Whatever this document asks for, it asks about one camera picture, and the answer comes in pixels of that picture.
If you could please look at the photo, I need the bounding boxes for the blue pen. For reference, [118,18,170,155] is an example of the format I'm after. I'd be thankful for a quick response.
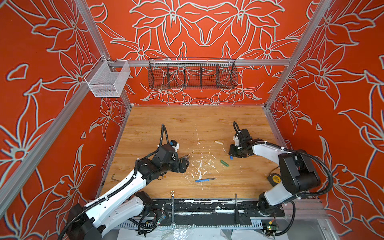
[195,178,216,183]

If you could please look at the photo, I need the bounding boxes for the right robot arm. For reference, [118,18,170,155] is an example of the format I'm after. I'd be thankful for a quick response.
[229,122,334,216]

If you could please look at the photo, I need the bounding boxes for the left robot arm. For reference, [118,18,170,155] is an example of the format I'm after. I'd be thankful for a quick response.
[58,125,190,240]

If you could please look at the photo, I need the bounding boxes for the green pen cap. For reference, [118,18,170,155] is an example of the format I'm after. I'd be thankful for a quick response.
[220,160,230,167]

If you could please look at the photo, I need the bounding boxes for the yellow black tape measure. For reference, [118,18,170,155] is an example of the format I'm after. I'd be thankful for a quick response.
[267,173,282,187]

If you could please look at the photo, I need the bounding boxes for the silver wrench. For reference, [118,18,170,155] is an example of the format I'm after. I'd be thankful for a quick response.
[171,191,176,229]

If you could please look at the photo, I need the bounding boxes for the metal allen key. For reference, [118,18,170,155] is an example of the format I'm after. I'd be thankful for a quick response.
[111,173,121,182]

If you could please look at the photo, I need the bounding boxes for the black clamp bar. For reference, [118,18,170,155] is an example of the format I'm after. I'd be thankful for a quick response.
[235,194,240,225]

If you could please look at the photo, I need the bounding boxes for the clear plastic bin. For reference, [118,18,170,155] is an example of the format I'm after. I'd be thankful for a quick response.
[85,55,131,98]

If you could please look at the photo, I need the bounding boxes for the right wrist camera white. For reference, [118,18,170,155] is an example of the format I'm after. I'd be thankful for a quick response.
[233,132,244,147]

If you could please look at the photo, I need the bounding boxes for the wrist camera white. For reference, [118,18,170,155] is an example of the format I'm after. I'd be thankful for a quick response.
[233,132,244,147]
[170,140,180,152]

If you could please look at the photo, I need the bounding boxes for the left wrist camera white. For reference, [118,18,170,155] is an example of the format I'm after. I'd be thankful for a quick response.
[170,140,180,152]

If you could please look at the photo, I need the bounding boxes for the black mounting base plate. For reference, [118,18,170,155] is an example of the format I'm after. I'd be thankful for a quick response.
[150,199,286,226]

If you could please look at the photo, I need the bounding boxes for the grey slotted cable duct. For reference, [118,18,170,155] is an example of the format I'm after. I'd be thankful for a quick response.
[114,219,263,231]

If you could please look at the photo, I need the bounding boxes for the black wire basket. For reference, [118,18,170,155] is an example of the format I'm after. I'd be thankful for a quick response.
[148,57,238,90]

